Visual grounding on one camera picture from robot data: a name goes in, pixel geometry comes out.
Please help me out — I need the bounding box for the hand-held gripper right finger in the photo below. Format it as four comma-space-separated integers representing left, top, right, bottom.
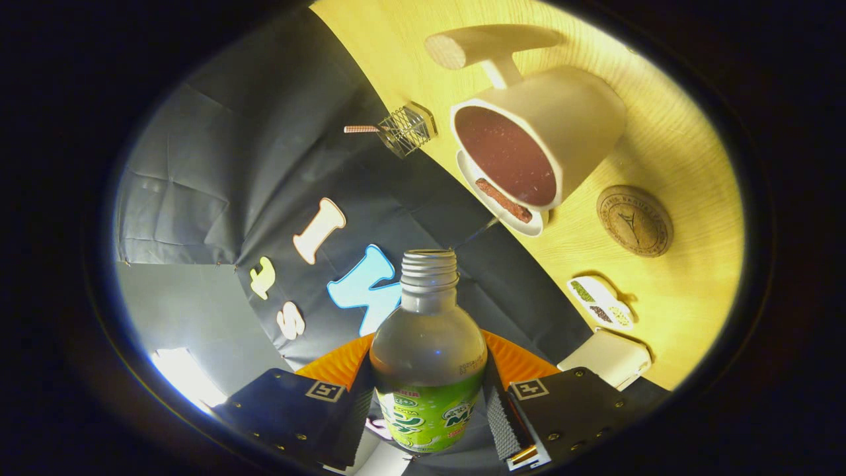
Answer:
481, 329, 668, 471

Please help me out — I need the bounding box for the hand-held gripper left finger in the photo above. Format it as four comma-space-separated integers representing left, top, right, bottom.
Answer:
211, 333, 381, 471

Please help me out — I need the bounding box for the silver bottle with green label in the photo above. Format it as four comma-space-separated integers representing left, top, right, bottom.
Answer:
369, 249, 488, 454

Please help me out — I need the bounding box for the round cork coaster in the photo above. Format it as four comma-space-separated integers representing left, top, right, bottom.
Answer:
596, 185, 674, 258

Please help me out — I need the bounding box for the white cup with wooden handle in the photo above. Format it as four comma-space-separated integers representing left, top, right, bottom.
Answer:
424, 24, 627, 212

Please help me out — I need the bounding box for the white toaster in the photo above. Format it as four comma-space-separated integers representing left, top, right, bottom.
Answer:
557, 329, 652, 391

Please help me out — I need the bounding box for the white divided dish of beans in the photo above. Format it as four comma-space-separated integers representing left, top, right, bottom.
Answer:
566, 275, 635, 332

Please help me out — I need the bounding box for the small white plate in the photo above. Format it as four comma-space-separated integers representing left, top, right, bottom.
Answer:
456, 150, 549, 237

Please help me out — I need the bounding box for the brown food bar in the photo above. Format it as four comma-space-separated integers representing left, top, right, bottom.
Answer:
475, 177, 533, 223

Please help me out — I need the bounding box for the black backdrop cloth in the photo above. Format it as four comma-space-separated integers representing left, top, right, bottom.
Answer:
116, 7, 596, 476

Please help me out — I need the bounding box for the wooden table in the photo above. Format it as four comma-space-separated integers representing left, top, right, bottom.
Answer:
311, 0, 746, 391

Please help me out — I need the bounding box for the wire mesh basket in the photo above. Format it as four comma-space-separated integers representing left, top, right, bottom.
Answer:
378, 101, 438, 159

